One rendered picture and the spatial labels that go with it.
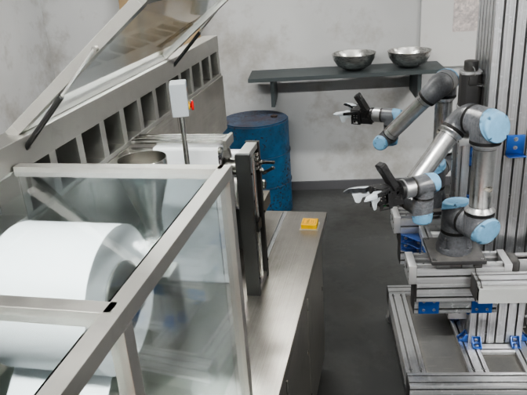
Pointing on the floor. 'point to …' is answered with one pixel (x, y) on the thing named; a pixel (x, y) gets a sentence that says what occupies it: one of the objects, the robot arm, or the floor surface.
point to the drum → (267, 150)
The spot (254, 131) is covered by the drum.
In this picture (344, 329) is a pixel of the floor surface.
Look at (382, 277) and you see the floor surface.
